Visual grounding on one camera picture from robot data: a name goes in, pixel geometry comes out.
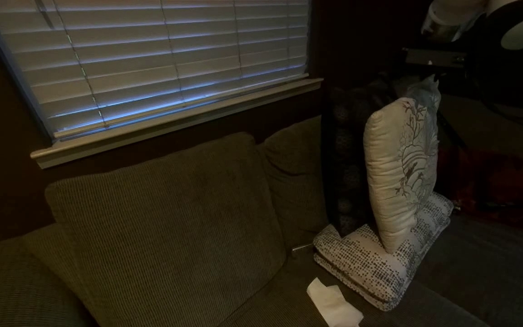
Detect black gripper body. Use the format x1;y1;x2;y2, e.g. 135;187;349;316
402;46;476;80

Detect large couch back cushion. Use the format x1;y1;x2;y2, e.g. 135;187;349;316
44;133;291;327

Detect white paper tissue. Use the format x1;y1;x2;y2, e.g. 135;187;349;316
305;276;365;327

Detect blue grey knit pillow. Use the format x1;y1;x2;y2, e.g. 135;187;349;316
311;191;456;313

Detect white window blinds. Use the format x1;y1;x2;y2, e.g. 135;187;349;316
0;0;311;146

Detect red blanket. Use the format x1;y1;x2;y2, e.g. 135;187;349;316
436;146;523;240

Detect black dotted pillow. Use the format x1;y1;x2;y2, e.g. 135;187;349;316
320;80;398;240

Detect small couch back cushion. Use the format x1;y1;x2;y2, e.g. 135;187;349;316
260;115;331;251

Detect olive grey fabric couch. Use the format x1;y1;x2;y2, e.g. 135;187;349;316
0;89;523;327

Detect white seashell print pillow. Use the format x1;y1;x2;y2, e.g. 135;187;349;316
362;73;445;256

